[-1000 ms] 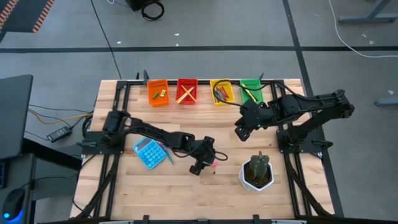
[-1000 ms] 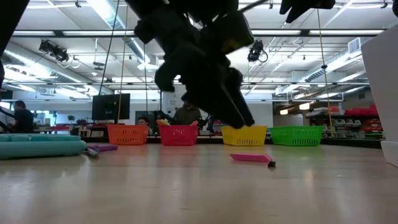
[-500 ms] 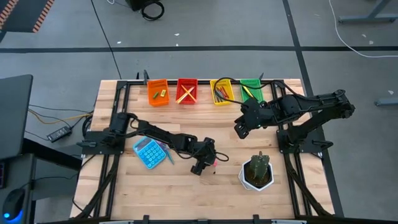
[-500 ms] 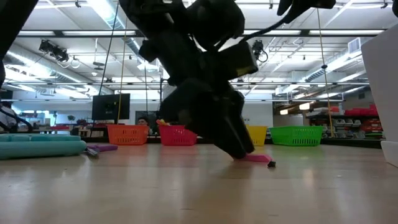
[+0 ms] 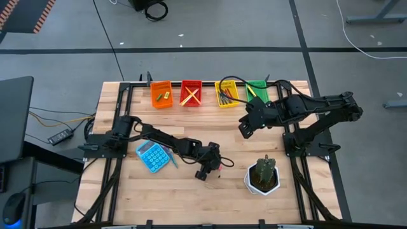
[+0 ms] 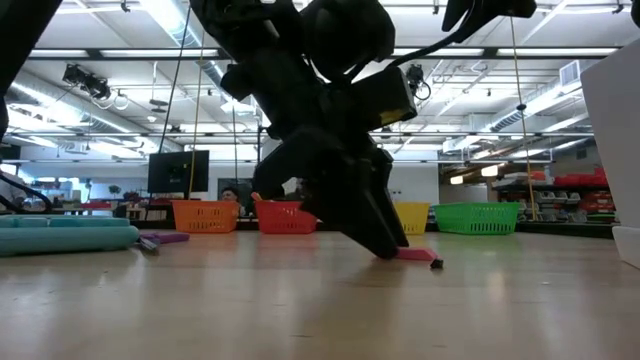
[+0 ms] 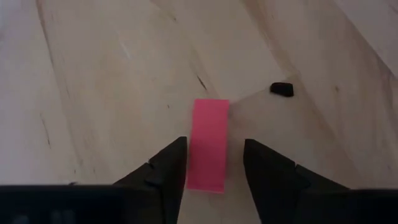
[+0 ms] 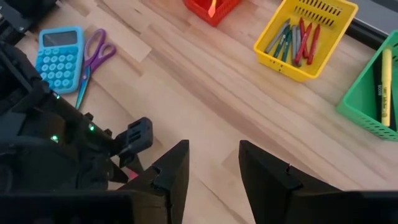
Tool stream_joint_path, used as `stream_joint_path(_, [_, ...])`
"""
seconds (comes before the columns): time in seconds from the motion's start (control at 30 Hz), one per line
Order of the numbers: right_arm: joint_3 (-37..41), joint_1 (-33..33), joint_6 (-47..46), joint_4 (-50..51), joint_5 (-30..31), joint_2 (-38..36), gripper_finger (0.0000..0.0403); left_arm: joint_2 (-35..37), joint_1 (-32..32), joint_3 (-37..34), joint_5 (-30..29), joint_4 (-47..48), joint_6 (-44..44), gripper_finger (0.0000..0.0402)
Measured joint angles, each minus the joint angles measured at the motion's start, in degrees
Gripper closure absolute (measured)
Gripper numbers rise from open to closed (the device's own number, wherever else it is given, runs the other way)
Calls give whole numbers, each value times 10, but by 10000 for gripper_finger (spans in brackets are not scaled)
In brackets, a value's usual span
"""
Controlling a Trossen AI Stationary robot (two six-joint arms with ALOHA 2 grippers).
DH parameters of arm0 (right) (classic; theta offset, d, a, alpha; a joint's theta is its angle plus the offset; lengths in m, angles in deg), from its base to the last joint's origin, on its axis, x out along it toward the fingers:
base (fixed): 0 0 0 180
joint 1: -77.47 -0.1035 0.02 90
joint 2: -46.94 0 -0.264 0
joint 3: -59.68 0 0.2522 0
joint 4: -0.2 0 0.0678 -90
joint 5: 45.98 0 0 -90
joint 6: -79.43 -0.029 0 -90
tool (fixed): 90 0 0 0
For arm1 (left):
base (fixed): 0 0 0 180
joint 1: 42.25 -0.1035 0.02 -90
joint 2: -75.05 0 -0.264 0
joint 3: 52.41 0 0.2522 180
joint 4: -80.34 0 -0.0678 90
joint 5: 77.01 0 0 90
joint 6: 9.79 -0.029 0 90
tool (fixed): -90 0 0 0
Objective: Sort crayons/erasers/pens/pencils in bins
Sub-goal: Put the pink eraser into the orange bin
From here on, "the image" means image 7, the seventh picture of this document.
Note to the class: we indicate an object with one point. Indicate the pink eraser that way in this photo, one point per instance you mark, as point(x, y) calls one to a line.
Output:
point(208, 146)

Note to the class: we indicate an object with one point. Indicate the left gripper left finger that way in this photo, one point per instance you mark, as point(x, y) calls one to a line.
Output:
point(168, 171)

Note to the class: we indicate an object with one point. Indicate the small black piece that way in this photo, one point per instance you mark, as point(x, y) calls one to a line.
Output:
point(282, 89)

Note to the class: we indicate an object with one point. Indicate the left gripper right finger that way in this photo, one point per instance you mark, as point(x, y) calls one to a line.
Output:
point(270, 180)

